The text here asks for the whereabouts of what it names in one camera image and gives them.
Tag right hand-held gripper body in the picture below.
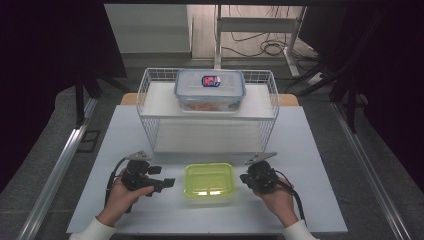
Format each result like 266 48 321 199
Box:
244 152 280 196

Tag person's right hand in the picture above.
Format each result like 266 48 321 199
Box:
253 175 300 229

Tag dark curtain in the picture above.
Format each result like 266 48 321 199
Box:
298 3 424 184
0 0 128 194

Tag clear container with blue lid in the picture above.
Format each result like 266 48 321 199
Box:
173 68 247 114

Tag wooden table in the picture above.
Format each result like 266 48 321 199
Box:
119 92 300 107

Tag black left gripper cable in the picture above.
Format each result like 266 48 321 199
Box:
104 157 130 208

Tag aluminium rail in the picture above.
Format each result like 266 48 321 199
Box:
16 97 98 240
331 101 413 240

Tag person's left hand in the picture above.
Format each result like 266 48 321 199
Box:
95 169 156 228

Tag white cabinet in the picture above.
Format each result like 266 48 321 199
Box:
103 3 193 54

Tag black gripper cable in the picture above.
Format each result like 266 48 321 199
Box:
104 157 130 208
274 170 307 224

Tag white metal desk frame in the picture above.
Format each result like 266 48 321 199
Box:
214 4 308 78

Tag black stand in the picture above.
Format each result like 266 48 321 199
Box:
328 63 369 134
73 71 103 128

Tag black floor cables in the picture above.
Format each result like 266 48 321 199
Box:
221 5 319 62

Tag green lidded container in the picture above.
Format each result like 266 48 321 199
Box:
183 162 236 205

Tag black floor bracket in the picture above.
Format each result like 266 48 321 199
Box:
76 129 102 154

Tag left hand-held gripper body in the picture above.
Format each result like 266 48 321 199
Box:
120 150 158 197

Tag white power strip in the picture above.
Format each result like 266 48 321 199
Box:
307 71 325 87

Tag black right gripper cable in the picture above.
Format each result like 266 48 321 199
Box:
274 170 307 224

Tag white wire shelf rack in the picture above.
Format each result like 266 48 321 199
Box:
136 67 280 155

